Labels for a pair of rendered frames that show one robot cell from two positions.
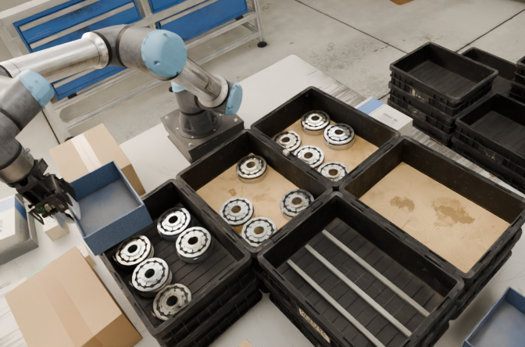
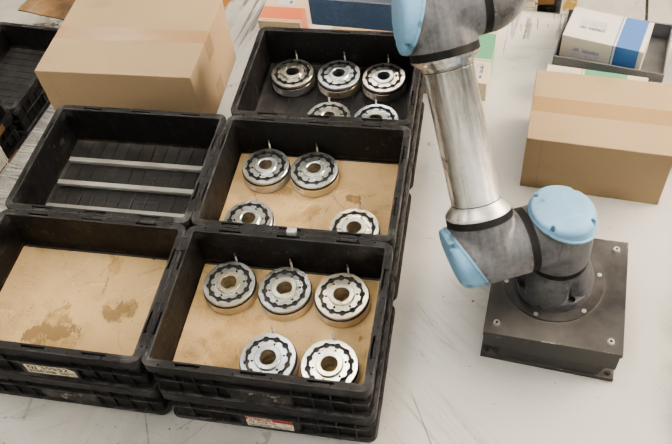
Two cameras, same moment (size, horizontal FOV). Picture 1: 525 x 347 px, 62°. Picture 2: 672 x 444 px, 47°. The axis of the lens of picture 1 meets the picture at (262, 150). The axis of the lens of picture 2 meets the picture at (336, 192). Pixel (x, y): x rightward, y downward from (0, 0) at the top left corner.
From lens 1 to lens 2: 1.79 m
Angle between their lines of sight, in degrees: 79
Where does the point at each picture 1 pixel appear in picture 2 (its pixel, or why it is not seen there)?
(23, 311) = not seen: outside the picture
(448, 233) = (50, 302)
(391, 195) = (139, 314)
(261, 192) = (315, 219)
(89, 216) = not seen: outside the picture
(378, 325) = (95, 176)
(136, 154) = (622, 219)
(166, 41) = not seen: outside the picture
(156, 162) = not seen: hidden behind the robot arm
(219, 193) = (369, 187)
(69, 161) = (616, 91)
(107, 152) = (584, 129)
